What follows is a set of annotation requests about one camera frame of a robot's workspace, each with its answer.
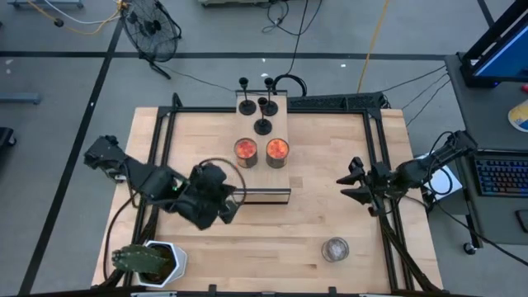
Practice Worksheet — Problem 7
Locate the white sheet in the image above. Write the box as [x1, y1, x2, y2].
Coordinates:
[416, 154, 464, 201]

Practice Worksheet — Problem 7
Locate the black power strip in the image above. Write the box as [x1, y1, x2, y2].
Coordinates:
[287, 92, 388, 111]

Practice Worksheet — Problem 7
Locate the black candlestick holder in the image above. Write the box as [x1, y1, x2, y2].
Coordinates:
[260, 77, 280, 117]
[238, 76, 257, 116]
[252, 97, 273, 136]

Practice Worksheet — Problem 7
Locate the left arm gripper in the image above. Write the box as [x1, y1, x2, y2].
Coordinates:
[183, 163, 240, 231]

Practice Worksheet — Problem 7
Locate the green cactus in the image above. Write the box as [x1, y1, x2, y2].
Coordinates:
[111, 243, 170, 276]

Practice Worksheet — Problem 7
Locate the clear silver glass candle jar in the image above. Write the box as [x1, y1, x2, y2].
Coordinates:
[321, 236, 351, 264]

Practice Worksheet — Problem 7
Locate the backlit black keyboard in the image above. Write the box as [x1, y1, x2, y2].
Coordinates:
[474, 155, 528, 198]

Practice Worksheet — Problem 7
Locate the black floor cable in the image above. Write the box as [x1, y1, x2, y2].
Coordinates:
[271, 0, 310, 98]

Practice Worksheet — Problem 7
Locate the yellow floor cable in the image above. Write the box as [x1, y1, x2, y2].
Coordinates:
[356, 0, 392, 94]

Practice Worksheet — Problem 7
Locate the orange candle glass jar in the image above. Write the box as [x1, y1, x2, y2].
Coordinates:
[265, 137, 290, 169]
[233, 137, 259, 169]

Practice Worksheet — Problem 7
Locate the black monitor blue screen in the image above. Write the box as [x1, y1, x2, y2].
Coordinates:
[460, 0, 528, 90]

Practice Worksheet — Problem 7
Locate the blue grey floor bar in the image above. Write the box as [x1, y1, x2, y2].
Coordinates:
[7, 0, 86, 10]

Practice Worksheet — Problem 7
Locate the black metal table frame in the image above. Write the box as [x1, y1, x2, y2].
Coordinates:
[98, 92, 445, 297]

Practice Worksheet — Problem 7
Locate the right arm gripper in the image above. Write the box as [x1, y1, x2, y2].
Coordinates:
[336, 156, 392, 218]

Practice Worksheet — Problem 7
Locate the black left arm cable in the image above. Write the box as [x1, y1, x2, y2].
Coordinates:
[102, 191, 140, 282]

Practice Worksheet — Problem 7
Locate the black wheeled base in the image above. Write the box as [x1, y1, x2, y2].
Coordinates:
[0, 126, 17, 148]

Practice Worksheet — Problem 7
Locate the white hexagonal plant pot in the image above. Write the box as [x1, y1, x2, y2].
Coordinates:
[135, 240, 189, 289]

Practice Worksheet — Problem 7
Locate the grey desk cart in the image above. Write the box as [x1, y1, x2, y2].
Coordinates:
[444, 52, 528, 248]

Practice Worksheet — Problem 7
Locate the black floor fan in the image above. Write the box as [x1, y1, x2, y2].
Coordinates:
[121, 0, 183, 80]

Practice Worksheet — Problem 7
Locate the white yellow wipes canister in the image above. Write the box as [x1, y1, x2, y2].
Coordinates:
[507, 98, 528, 133]

